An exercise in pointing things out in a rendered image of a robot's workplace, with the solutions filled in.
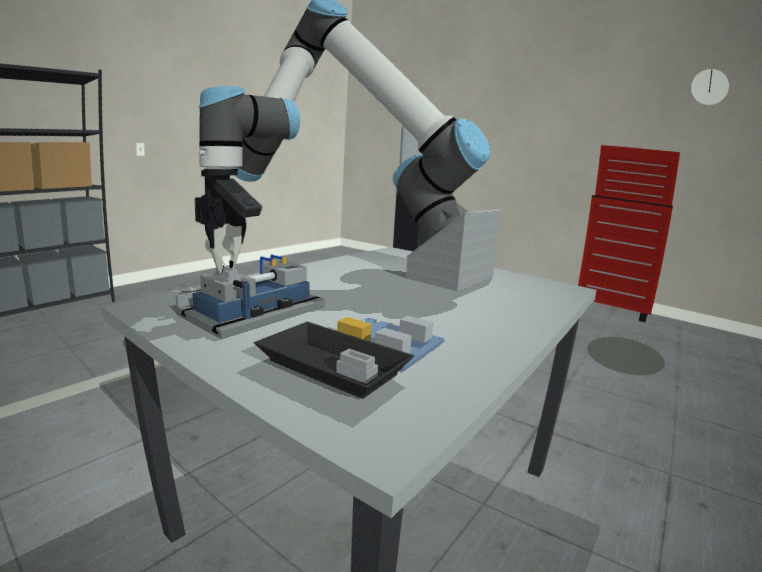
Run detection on yellow rectangular block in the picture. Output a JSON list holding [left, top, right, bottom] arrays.
[[337, 317, 372, 341]]

